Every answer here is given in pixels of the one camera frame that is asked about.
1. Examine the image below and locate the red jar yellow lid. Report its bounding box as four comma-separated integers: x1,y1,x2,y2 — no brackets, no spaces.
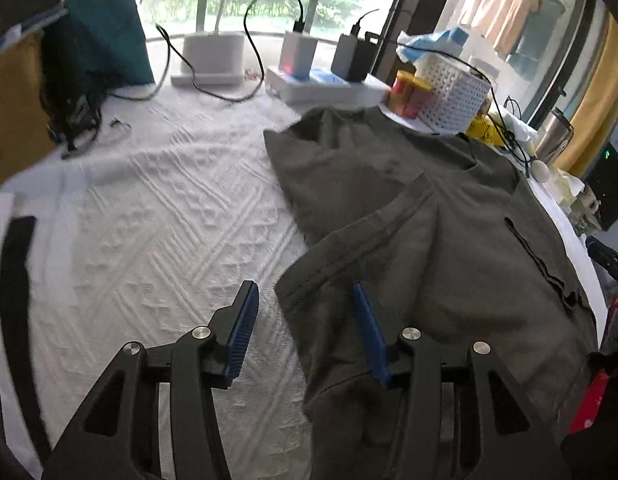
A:
391,71,415,113
406,80,434,118

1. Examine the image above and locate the white perforated basket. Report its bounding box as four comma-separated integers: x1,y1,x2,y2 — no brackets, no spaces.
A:
414,55,491,136

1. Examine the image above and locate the white textured tablecloth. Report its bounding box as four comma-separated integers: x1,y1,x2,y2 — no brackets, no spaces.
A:
0,80,605,480

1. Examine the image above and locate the black lamp cable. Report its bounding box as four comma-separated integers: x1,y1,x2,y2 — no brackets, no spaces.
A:
156,22,265,102

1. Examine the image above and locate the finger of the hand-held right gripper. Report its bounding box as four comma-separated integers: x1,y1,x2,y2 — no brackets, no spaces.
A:
586,236,618,291

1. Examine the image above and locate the blue and white cloth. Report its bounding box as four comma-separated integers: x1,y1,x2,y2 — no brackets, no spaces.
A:
396,27,472,63

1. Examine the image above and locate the red fabric item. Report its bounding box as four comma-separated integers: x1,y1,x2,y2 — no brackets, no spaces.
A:
572,367,612,433

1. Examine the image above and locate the white desk lamp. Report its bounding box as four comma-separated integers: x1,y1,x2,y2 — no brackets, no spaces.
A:
170,0,247,86

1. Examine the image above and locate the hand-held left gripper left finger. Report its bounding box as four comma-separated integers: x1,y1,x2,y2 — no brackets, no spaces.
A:
41,281,260,480

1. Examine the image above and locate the cardboard box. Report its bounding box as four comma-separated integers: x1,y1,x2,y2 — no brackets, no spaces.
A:
0,30,57,193

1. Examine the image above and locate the yellow curtain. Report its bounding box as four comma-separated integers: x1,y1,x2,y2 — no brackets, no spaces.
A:
554,10,618,181

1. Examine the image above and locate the hanging peach shirt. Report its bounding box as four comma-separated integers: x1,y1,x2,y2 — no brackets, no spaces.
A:
459,0,545,56

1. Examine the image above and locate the steel tumbler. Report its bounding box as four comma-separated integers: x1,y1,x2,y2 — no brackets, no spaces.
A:
534,107,575,168

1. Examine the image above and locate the blue packet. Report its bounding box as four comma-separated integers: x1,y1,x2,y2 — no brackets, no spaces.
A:
309,67,347,86

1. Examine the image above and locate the black charger cable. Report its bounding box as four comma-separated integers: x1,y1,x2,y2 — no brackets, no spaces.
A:
244,0,306,81

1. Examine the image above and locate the olive green t-shirt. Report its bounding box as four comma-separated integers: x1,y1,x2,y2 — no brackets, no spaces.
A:
263,106,601,480

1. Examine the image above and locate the black strap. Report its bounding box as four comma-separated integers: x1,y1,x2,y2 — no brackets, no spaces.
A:
0,216,52,461

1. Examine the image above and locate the dark bag with cords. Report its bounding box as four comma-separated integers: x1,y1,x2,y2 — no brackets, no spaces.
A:
41,20,114,158

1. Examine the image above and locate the black charger block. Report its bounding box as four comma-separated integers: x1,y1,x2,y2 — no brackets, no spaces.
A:
331,32,380,82

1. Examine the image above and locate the teal curtain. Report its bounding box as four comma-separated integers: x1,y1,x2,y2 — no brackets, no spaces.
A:
61,0,156,88

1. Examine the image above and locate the white charger block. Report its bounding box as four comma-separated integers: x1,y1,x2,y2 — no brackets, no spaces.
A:
279,30,317,81

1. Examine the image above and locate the yellow packet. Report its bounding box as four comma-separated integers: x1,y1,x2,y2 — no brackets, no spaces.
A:
464,115,510,148

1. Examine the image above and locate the hanging teal shirt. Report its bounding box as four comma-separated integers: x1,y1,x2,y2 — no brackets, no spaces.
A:
509,0,567,81

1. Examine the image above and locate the dark screen device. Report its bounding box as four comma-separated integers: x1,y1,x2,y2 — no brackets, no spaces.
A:
584,142,618,231

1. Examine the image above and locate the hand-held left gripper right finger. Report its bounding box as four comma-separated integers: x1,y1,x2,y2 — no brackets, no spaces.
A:
353,282,572,480

